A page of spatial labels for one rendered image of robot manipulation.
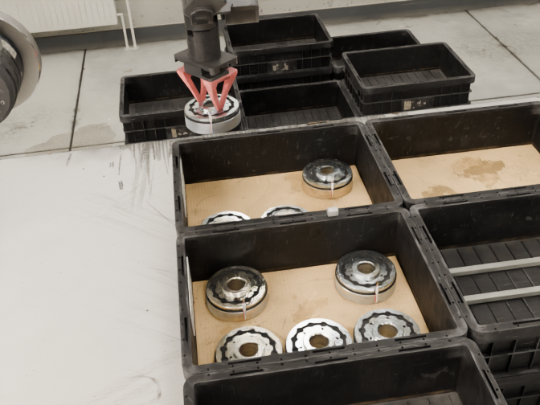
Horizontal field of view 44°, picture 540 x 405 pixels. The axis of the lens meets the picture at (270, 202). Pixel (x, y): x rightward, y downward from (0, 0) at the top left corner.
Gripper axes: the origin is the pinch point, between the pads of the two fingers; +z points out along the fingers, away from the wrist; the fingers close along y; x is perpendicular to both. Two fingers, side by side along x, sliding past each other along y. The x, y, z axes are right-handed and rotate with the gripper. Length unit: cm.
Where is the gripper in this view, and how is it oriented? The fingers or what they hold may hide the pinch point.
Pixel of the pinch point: (210, 101)
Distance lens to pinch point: 124.9
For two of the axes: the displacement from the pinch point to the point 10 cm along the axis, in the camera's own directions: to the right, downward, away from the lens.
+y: -7.3, -3.6, 5.8
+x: -6.8, 4.5, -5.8
